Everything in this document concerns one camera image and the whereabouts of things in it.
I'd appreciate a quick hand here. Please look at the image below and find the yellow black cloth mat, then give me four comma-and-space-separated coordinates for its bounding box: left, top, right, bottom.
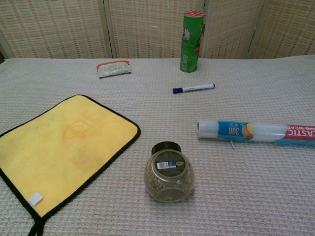
0, 94, 141, 236

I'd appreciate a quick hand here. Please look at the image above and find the white marker with blue cap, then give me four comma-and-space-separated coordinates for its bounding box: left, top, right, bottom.
172, 83, 217, 94

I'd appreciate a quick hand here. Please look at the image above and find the glass herb jar black lid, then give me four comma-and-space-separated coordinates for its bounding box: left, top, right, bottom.
143, 141, 195, 203

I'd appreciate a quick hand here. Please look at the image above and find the white orange snack packet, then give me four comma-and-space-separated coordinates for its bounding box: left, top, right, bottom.
96, 60, 132, 79

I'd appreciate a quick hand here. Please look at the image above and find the green chips can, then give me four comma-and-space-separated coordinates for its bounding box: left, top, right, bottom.
179, 10, 206, 73

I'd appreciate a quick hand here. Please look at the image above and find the plastic wrap roll box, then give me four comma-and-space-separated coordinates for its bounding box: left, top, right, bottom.
196, 119, 315, 150

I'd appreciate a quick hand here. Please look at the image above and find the woven folding screen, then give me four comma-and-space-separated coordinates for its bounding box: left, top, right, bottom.
0, 0, 315, 59

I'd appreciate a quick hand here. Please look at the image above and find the white woven tablecloth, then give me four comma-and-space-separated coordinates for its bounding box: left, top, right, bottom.
0, 55, 315, 236

